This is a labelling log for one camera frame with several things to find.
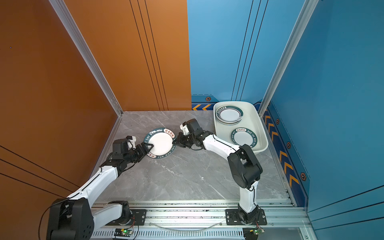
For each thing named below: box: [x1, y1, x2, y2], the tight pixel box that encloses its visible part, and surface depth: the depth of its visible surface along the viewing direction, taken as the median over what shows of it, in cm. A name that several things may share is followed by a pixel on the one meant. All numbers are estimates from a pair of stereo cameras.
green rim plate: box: [215, 105, 244, 125], surface depth 114 cm
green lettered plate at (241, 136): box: [231, 127, 258, 148], surface depth 105 cm
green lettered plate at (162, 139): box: [143, 127, 177, 160], surface depth 88 cm
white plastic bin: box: [213, 101, 269, 154], surface depth 108 cm
